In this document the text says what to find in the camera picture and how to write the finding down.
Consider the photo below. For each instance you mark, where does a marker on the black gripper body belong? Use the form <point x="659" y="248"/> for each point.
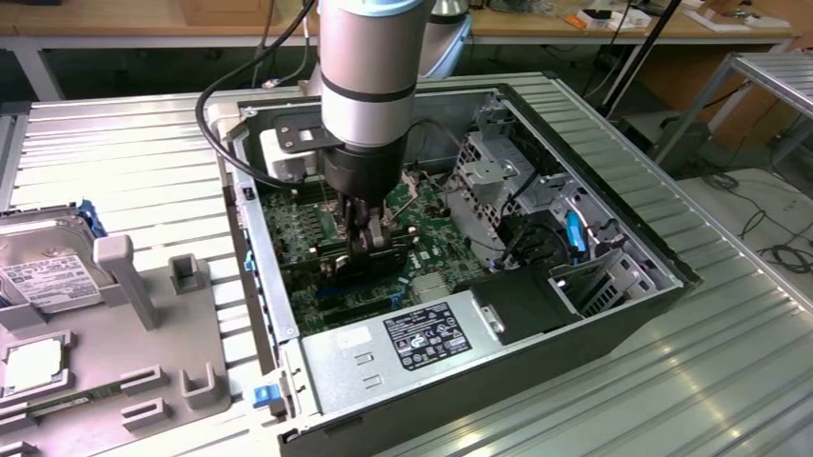
<point x="365" y="171"/>

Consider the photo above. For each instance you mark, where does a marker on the CPU socket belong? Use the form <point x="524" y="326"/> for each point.
<point x="333" y="221"/>

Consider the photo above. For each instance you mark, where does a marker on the green RAM stick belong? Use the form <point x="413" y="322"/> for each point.
<point x="330" y="250"/>
<point x="77" y="397"/>

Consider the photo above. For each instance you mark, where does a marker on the thin locking lever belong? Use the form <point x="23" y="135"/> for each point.
<point x="404" y="207"/>
<point x="326" y="197"/>

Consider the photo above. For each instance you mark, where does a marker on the metal socket cover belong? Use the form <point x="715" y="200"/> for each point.
<point x="412" y="188"/>

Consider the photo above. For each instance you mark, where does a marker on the blue expansion slot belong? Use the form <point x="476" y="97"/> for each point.
<point x="328" y="291"/>

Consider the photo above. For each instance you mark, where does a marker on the long black expansion slot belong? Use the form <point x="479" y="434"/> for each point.
<point x="353" y="318"/>
<point x="356" y="304"/>

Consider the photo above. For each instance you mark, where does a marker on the green motherboard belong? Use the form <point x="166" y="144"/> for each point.
<point x="439" y="238"/>

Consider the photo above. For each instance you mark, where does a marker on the silver chipset heatsink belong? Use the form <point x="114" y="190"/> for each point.
<point x="432" y="287"/>

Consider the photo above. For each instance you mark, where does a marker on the silver disk bay cage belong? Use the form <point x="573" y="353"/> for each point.
<point x="489" y="171"/>

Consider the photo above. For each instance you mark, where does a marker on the silver power supply unit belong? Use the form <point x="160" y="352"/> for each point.
<point x="349" y="352"/>

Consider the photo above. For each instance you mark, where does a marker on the black plastic air shroud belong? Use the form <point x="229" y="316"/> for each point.
<point x="521" y="300"/>

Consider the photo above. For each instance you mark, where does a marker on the blue case latch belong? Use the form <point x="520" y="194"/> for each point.
<point x="264" y="397"/>

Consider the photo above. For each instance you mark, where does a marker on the blue disk carrier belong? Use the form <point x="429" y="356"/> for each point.
<point x="89" y="219"/>

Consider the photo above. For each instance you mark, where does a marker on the grey parts rack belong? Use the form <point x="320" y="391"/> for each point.
<point x="128" y="352"/>

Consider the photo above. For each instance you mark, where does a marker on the open black PC case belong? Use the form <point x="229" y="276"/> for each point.
<point x="636" y="200"/>

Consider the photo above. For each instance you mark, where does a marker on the orange white small box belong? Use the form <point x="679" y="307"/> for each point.
<point x="597" y="20"/>

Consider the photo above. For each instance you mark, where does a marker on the wooden desk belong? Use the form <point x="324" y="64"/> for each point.
<point x="128" y="24"/>

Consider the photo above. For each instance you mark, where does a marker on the black tripod pole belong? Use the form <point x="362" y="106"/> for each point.
<point x="641" y="52"/>

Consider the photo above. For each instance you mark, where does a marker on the silver hard disk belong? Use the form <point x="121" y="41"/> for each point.
<point x="45" y="276"/>

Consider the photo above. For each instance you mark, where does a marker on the brown wooden cabinet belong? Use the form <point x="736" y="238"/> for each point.
<point x="687" y="71"/>

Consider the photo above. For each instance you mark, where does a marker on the silver CPU chip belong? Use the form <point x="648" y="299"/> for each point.
<point x="33" y="366"/>

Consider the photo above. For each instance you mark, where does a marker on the white booklet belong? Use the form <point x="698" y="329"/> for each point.
<point x="718" y="21"/>

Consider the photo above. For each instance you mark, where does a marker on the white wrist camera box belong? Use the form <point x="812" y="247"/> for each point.
<point x="286" y="162"/>

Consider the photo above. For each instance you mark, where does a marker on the perforated metal bracket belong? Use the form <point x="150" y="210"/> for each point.
<point x="611" y="281"/>

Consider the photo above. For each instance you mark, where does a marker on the aluminium frame table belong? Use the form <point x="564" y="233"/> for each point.
<point x="788" y="76"/>

